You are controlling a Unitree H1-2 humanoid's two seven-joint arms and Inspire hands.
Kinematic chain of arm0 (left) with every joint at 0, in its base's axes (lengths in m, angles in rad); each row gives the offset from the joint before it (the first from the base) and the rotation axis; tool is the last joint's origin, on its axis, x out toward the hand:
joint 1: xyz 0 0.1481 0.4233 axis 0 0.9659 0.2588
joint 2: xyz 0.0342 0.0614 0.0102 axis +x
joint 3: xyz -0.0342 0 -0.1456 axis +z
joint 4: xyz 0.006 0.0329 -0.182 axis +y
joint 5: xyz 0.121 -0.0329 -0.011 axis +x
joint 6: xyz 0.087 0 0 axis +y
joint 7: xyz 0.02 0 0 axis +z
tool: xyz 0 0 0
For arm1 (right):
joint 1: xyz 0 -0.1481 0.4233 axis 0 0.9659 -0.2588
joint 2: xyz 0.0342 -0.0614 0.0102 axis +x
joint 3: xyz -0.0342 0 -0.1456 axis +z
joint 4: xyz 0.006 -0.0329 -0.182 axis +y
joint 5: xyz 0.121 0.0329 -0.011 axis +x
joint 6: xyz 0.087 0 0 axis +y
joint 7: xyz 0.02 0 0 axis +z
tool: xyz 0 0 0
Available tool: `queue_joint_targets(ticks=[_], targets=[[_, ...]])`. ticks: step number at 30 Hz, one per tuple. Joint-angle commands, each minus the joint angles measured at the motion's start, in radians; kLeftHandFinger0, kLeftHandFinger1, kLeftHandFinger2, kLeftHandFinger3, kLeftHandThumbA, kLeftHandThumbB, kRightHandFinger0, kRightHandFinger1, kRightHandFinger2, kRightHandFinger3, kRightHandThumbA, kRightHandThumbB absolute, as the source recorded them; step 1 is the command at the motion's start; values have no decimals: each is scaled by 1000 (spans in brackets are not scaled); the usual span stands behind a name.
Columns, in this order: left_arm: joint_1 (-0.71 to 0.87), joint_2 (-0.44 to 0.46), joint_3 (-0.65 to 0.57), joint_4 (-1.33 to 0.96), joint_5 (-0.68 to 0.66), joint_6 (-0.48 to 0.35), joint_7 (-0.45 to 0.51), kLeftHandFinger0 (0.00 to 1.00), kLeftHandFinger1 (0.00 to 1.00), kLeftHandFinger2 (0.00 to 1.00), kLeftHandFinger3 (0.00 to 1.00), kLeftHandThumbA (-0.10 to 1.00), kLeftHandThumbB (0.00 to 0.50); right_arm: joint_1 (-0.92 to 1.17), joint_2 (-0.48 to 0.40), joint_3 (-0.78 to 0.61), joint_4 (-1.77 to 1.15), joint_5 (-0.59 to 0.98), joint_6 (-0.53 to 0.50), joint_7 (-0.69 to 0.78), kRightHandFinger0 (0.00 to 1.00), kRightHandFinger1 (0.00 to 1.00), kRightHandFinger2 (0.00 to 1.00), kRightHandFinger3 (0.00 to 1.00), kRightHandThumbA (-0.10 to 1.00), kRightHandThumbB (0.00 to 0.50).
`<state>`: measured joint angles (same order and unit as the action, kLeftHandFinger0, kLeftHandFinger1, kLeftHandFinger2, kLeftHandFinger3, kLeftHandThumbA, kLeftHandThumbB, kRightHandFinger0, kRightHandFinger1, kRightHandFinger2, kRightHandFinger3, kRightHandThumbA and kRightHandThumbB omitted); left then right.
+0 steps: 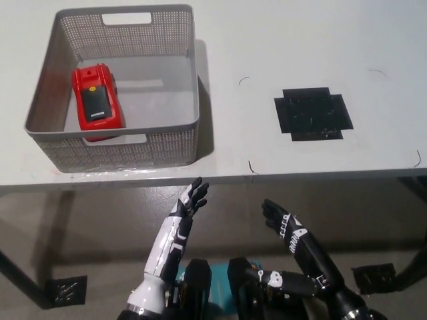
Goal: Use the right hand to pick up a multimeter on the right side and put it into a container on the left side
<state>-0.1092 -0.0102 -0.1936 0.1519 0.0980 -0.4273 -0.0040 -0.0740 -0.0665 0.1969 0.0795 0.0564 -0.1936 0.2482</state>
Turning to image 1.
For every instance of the red digital multimeter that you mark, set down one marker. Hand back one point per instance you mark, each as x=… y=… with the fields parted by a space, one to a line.
x=100 y=120

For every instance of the clear adhesive tape strip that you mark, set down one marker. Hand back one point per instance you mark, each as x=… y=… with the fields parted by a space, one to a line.
x=126 y=171

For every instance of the black teal robot torso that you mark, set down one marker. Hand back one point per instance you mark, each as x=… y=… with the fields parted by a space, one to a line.
x=220 y=283

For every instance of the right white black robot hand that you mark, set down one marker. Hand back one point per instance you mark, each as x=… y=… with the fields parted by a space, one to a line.
x=283 y=221

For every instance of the black tape patch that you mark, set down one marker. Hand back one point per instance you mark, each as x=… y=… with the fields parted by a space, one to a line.
x=310 y=113

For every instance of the black metal table leg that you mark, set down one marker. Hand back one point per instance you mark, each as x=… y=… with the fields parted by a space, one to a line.
x=415 y=260
x=23 y=276

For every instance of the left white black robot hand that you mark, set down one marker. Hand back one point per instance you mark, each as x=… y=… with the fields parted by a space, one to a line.
x=170 y=240

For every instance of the grey perforated plastic basket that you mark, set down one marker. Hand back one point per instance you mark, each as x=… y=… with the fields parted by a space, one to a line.
x=133 y=146

